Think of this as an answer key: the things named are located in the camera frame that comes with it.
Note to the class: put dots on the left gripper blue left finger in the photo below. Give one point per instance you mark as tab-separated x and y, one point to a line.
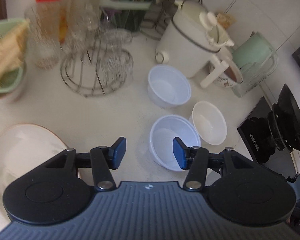
103	159

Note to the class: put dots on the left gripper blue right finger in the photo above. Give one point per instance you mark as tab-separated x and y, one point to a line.
194	159

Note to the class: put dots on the translucent plastic bowl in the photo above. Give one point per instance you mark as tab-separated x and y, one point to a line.
168	87
161	137

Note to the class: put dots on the leaf pattern plate orange rim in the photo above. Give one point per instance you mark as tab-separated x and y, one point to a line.
22	148

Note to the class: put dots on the black induction cooktop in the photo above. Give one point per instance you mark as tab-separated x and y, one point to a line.
255	133

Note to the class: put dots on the textured clear glass tumbler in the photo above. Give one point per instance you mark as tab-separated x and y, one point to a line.
252	75

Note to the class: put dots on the floral bowl with brown food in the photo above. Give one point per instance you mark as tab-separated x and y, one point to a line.
230	78

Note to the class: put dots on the mint green electric kettle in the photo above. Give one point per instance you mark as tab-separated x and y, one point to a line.
255	56

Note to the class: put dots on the white electric cooking pot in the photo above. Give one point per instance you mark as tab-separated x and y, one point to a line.
192	39

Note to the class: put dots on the yellow snack packet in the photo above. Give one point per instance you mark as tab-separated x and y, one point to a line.
225	20

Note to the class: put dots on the green colander with noodles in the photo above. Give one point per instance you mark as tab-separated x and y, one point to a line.
13	47

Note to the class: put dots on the red lid plastic jar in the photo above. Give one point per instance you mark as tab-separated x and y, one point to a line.
48	26

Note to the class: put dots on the green chopstick holder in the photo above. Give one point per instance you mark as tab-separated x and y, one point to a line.
124	14

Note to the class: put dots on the wire glass drying rack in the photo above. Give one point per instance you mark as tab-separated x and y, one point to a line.
101	68

